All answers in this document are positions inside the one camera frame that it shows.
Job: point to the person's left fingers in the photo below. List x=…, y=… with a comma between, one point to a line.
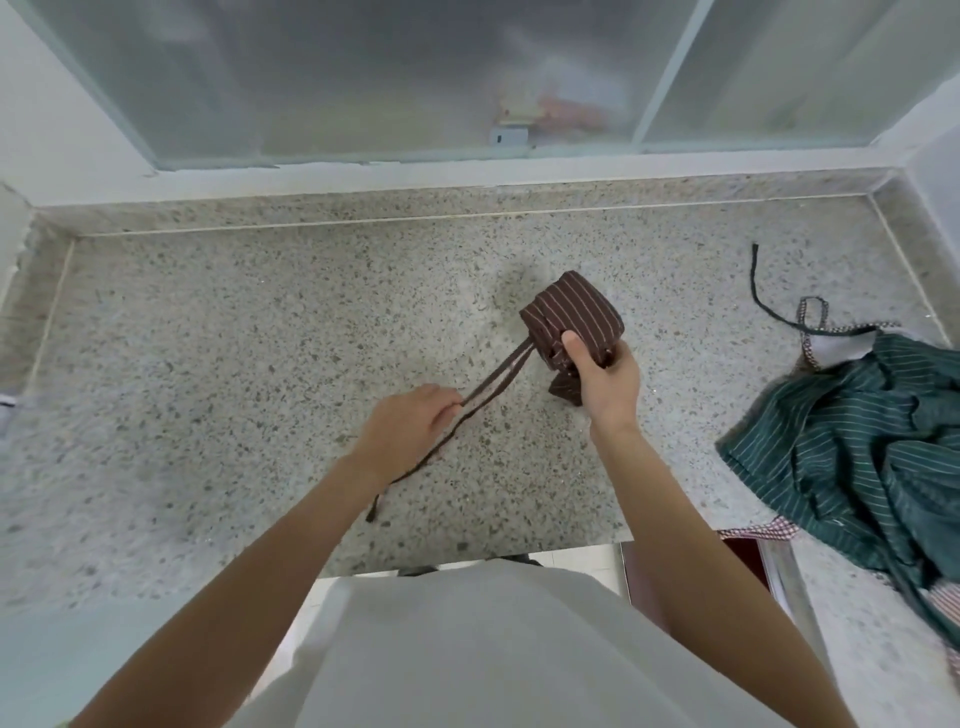
x=450, y=409

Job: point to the person's right hand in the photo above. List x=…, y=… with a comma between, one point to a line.
x=609, y=382

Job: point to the person's right forearm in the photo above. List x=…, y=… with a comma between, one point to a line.
x=697, y=577

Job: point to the person's white shirt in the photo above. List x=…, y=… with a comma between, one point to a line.
x=480, y=652

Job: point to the red checkered cloth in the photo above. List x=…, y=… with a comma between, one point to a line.
x=765, y=532

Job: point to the window latch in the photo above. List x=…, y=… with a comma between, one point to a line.
x=510, y=136

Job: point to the person's left forearm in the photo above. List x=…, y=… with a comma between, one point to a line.
x=225, y=577

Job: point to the person's left hand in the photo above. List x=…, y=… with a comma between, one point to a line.
x=401, y=431

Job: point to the brown striped apron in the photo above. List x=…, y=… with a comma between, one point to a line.
x=574, y=319

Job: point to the green striped apron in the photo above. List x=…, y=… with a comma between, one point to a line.
x=862, y=442

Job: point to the person's right thumb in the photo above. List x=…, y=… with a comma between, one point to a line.
x=579, y=352

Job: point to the frosted glass sliding window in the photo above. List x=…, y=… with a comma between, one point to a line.
x=480, y=75

